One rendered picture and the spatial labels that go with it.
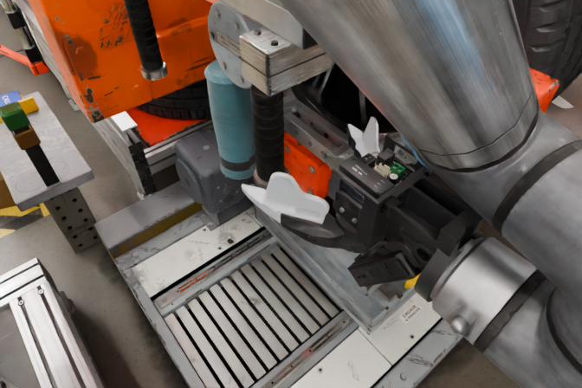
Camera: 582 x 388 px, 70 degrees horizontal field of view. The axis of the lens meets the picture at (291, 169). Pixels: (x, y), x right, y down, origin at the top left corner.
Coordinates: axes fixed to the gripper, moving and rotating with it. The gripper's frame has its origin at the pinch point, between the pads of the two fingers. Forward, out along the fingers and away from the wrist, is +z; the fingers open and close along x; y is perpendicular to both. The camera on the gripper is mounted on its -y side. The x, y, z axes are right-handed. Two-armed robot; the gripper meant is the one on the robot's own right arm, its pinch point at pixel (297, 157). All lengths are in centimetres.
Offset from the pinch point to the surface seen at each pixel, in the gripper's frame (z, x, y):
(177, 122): 85, -18, -56
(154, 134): 84, -9, -56
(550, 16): -9.0, -29.7, 10.4
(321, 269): 16, -22, -67
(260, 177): 5.2, 1.8, -6.3
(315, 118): 24.0, -25.0, -21.3
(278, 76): 2.8, 0.1, 9.0
